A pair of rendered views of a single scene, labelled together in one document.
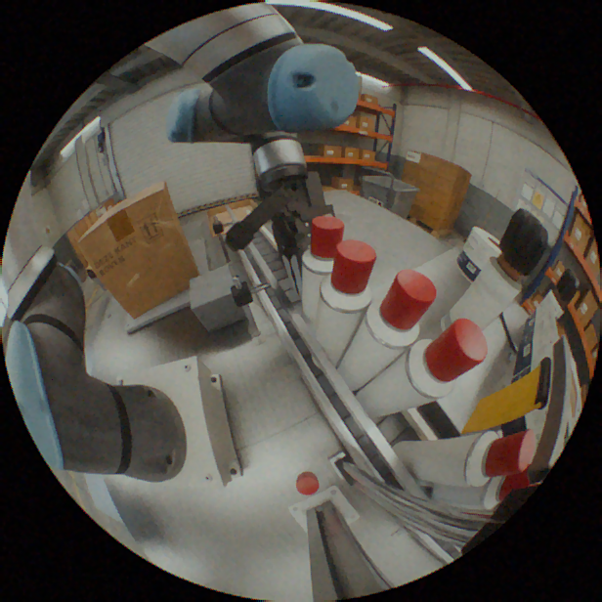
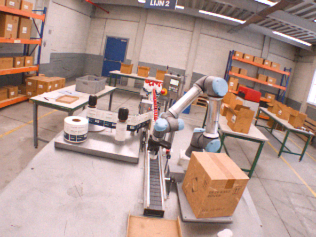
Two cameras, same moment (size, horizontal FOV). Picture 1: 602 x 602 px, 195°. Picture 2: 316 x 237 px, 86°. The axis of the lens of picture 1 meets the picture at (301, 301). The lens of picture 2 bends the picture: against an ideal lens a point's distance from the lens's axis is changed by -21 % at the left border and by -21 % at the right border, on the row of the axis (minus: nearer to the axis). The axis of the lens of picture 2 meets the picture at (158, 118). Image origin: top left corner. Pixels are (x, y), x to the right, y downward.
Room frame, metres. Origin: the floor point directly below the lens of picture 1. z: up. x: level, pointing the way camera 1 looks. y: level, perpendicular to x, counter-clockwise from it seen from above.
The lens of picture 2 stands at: (1.47, 0.51, 1.62)
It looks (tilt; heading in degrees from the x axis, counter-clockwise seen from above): 17 degrees down; 203
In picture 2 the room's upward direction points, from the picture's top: 11 degrees clockwise
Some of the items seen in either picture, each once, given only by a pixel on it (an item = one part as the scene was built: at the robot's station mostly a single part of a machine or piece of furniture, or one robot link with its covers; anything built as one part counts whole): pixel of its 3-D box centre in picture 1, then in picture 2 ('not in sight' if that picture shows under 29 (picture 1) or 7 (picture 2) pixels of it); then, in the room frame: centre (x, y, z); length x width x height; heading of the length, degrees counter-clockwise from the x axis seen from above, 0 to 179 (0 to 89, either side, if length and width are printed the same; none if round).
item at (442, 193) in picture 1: (432, 192); not in sight; (3.17, -2.55, 0.70); 1.20 x 0.82 x 1.39; 25
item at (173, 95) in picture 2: not in sight; (173, 86); (-0.19, -0.12, 1.38); 0.17 x 0.10 x 0.19; 84
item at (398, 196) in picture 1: (385, 203); not in sight; (2.37, -1.19, 0.48); 0.89 x 0.63 x 0.96; 129
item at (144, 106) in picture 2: not in sight; (145, 114); (-0.38, -0.43, 1.01); 0.14 x 0.13 x 0.26; 29
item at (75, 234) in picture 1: (105, 235); not in sight; (2.11, 3.66, 0.57); 1.20 x 0.85 x 1.14; 22
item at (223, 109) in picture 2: not in sight; (228, 105); (-2.63, 0.15, 0.97); 0.45 x 0.38 x 0.37; 113
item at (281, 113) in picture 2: not in sight; (282, 111); (-4.56, 1.56, 0.97); 0.42 x 0.39 x 0.37; 107
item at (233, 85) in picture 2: not in sight; (254, 87); (-7.80, 0.63, 1.26); 2.78 x 0.61 x 2.51; 110
